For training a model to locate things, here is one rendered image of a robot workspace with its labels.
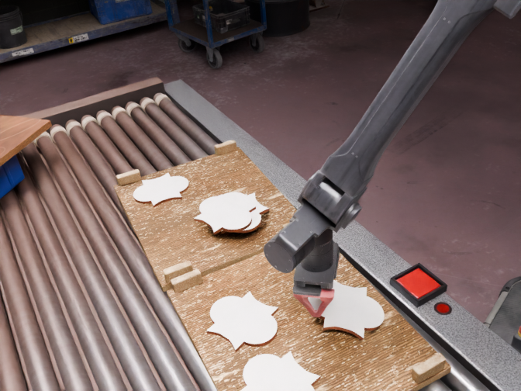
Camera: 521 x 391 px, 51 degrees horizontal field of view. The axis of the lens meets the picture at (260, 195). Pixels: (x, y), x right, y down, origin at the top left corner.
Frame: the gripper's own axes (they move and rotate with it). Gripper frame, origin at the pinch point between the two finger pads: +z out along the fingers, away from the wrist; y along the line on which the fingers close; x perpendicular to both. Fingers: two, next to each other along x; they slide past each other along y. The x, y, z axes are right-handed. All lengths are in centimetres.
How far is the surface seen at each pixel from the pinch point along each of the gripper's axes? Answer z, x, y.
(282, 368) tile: 2.9, 4.3, -13.4
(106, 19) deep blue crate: 68, 240, 380
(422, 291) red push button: 4.6, -18.4, 8.7
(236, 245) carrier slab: 2.9, 19.8, 16.1
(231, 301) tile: 2.4, 16.5, -0.3
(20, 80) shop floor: 86, 279, 291
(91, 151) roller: 3, 72, 52
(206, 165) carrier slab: 2, 35, 46
